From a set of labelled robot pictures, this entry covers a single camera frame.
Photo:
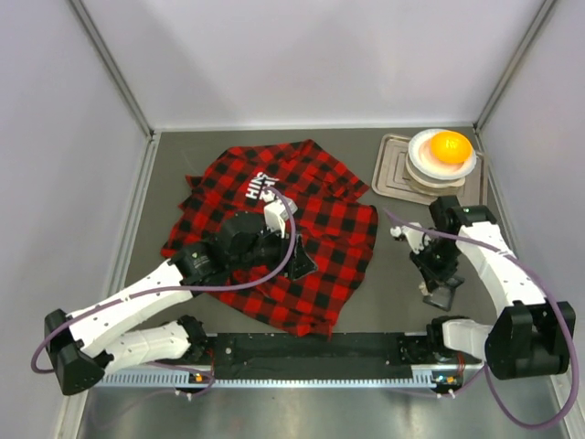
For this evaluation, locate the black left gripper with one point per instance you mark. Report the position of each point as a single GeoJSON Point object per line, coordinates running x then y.
{"type": "Point", "coordinates": [291, 251]}

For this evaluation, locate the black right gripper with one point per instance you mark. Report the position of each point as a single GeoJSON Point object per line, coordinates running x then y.
{"type": "Point", "coordinates": [437, 282]}

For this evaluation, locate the red black plaid shirt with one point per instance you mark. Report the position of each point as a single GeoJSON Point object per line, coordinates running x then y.
{"type": "Point", "coordinates": [338, 232]}

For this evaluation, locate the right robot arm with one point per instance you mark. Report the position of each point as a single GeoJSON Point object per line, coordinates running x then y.
{"type": "Point", "coordinates": [526, 339]}

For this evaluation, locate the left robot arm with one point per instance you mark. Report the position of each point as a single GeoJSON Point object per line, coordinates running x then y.
{"type": "Point", "coordinates": [85, 346]}

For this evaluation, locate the metal tray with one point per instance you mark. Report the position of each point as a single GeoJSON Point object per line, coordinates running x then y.
{"type": "Point", "coordinates": [396, 177]}

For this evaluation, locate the stack of white paper plates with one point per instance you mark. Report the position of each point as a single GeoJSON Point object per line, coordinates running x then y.
{"type": "Point", "coordinates": [430, 172]}

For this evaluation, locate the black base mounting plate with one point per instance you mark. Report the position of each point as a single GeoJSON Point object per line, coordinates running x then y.
{"type": "Point", "coordinates": [345, 356]}

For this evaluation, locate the orange ball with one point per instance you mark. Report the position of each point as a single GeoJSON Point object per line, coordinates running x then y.
{"type": "Point", "coordinates": [451, 147]}

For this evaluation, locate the black metal bracket stand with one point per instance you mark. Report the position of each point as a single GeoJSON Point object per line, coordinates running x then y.
{"type": "Point", "coordinates": [440, 294]}

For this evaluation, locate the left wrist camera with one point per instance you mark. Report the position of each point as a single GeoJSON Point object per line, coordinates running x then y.
{"type": "Point", "coordinates": [278, 214]}

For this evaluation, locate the perforated cable duct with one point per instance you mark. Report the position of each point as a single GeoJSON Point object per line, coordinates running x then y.
{"type": "Point", "coordinates": [163, 378]}

